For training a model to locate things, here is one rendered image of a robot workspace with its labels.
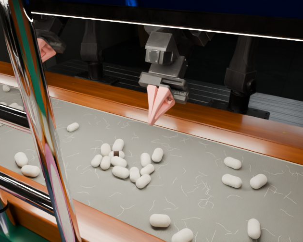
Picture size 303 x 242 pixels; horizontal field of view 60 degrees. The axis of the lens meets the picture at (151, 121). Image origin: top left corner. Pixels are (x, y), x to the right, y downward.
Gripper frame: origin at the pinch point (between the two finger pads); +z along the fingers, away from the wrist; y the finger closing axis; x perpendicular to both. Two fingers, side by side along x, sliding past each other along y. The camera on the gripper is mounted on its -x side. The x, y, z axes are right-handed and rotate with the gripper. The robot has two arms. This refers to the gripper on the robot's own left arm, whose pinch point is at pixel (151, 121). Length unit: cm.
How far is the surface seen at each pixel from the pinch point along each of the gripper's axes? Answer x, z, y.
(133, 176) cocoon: -2.1, 12.0, 1.7
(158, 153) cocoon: 2.8, 5.5, 3.0
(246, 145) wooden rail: 12.2, -3.7, 18.4
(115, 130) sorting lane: 8.0, 2.5, -11.8
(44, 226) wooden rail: -11.2, 24.1, -5.4
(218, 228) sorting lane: -2.4, 15.0, 18.6
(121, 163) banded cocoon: -0.9, 10.3, -2.4
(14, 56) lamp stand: -34.9, 7.7, 2.4
